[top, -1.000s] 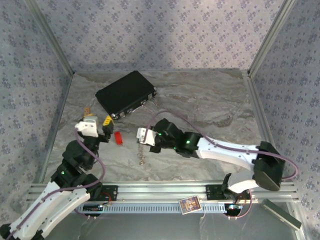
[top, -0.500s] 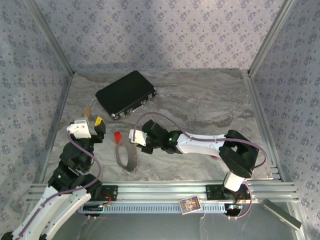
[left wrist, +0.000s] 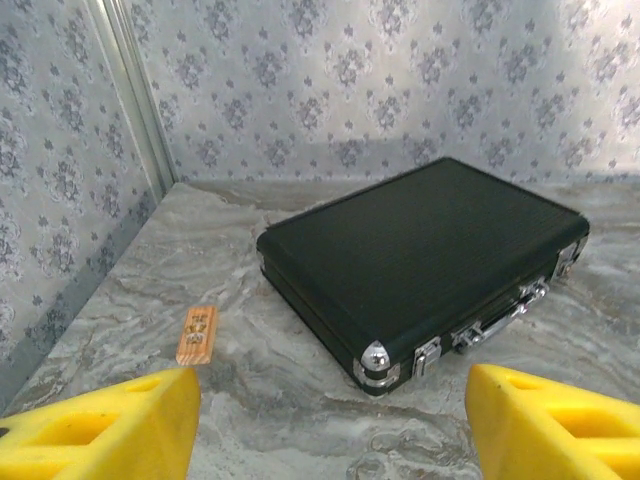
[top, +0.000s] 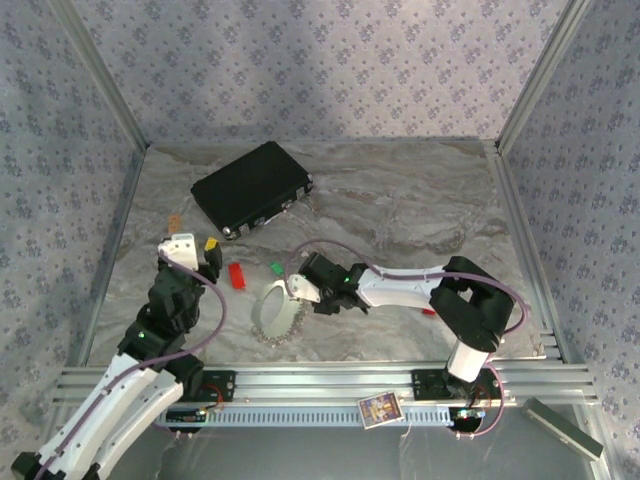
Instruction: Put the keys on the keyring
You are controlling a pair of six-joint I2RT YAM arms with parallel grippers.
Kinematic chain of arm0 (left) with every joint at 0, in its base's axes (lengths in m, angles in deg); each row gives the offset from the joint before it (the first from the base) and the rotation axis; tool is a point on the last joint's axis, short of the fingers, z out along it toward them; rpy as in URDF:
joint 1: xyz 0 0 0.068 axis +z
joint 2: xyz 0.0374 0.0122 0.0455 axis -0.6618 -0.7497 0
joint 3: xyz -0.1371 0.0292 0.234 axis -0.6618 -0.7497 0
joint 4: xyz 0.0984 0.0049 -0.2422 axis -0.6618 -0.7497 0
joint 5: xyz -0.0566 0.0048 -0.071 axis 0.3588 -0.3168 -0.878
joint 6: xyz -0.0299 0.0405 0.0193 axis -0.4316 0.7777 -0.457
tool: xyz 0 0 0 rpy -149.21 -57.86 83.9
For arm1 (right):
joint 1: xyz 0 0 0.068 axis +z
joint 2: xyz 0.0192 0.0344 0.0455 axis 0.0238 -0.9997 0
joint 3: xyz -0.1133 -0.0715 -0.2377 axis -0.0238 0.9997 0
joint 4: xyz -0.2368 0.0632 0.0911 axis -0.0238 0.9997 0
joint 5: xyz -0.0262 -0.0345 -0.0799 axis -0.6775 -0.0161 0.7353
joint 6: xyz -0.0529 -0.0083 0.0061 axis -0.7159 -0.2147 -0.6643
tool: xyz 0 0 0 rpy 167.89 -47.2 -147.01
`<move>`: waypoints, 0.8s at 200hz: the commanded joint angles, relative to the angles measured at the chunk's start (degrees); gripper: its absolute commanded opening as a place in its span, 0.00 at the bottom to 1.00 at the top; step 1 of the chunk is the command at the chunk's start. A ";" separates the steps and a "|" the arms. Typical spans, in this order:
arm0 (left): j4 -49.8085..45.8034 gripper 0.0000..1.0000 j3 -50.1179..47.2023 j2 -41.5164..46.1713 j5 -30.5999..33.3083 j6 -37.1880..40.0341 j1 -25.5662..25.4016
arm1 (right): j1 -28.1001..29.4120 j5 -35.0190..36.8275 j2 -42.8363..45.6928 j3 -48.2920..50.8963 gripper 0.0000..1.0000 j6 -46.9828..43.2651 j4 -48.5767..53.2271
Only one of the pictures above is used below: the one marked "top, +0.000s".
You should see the large red capped key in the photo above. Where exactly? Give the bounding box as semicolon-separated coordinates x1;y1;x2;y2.
227;261;249;291

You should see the black hard case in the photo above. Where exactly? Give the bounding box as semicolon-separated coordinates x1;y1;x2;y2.
189;140;315;241

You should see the left black controller board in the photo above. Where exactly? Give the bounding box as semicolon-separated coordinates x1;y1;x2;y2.
166;407;207;426

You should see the black controller board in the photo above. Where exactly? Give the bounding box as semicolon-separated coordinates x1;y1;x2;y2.
448;407;487;425
166;407;207;426

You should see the colourful playing card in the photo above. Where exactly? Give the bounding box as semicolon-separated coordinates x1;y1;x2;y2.
357;392;405;430

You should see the right black controller board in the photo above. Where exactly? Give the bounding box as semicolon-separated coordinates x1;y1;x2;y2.
448;407;487;425

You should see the grey metal bar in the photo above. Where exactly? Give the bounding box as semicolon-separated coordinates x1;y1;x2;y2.
518;397;605;461

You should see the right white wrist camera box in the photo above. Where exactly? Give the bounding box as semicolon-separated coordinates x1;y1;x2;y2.
284;272;322;305

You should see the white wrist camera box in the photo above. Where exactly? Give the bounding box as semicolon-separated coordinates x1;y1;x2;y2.
284;272;322;305
156;232;200;270

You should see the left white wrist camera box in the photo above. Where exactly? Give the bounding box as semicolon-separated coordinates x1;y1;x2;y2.
156;232;200;270

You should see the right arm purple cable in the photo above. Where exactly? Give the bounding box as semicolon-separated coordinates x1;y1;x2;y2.
284;238;532;441

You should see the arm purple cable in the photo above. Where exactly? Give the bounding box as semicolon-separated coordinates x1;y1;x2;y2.
29;249;229;480
284;238;532;441

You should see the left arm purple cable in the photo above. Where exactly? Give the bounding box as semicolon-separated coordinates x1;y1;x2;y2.
29;249;229;480

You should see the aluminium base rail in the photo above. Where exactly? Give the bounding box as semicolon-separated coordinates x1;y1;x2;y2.
52;363;600;407

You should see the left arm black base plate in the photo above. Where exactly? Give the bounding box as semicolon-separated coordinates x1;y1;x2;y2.
174;370;237;403

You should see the aluminium table side rail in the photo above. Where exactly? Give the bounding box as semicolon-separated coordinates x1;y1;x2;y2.
482;139;569;364
62;144;151;371

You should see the grey slotted cable duct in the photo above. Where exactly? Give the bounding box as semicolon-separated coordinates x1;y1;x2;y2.
149;404;457;429

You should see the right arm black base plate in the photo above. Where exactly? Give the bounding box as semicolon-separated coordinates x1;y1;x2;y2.
411;368;504;401

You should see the aluminium frame post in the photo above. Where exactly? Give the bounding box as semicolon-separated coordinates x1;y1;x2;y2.
49;0;152;150
493;0;595;154

